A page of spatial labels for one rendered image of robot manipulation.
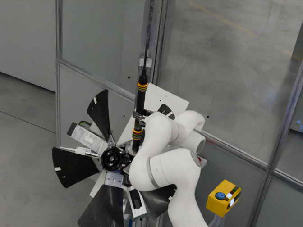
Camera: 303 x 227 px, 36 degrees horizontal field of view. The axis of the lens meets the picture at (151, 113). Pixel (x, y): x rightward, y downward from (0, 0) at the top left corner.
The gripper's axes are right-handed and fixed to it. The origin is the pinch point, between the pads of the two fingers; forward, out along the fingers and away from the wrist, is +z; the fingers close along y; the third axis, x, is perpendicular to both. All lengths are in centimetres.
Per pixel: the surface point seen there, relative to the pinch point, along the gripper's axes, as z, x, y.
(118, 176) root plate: 5.7, -38.7, -3.4
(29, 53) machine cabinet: 232, -112, 131
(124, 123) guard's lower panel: 61, -75, 70
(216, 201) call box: -36, -44, 21
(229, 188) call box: -36, -43, 33
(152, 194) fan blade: -15.7, -34.2, -5.5
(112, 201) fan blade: 2.0, -46.4, -11.8
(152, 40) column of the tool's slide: 38, 2, 58
